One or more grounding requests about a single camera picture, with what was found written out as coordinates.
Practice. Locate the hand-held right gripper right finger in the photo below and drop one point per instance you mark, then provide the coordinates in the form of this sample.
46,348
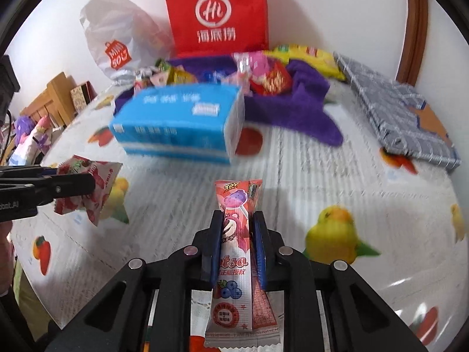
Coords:
260,249

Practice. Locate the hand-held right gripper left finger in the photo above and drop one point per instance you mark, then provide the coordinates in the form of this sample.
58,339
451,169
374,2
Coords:
216,249

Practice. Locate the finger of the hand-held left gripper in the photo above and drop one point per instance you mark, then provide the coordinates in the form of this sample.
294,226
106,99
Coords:
33,171
69,187

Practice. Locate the pink lollipop packet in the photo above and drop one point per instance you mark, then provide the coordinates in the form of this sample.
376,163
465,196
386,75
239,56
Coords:
234,264

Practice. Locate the pink white snack packet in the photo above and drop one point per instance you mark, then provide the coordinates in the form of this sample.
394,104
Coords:
104,179

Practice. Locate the panda print snack packet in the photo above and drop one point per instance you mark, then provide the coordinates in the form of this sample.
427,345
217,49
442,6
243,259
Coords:
143,79

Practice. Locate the purple towel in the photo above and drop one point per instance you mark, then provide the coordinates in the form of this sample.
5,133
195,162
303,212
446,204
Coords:
293,106

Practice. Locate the yellow triangular snack packet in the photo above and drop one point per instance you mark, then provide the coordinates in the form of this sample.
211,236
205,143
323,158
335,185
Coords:
179,75

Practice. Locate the pale pink snack packet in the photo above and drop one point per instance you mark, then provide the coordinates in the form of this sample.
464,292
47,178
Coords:
234,79

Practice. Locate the red snack packet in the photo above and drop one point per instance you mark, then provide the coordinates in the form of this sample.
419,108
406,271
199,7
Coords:
273,79

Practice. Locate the pink cartoon snack bag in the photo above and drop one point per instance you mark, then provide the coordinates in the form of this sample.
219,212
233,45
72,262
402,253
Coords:
256,62

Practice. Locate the pink white plush toy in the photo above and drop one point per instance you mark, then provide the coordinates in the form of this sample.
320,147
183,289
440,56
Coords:
33,135

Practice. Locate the wooden chair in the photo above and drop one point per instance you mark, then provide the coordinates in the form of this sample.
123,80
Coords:
55,99

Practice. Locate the patterned book box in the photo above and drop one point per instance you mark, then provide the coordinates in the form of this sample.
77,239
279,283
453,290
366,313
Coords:
80,97

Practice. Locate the blue tissue pack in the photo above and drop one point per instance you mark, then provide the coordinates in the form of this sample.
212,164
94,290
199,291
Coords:
176,124

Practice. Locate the white plastic shopping bag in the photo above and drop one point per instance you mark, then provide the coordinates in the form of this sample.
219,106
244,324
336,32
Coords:
121,36

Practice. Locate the grey checked folded cloth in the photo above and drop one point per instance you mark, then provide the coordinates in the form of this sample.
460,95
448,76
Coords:
395,117

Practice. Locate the yellow chip bag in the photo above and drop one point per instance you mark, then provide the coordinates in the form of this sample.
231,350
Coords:
315,58

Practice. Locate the red paper bag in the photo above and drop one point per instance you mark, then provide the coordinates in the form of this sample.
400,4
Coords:
216,14

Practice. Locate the wooden door frame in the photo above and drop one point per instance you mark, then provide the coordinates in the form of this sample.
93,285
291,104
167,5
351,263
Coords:
414,33

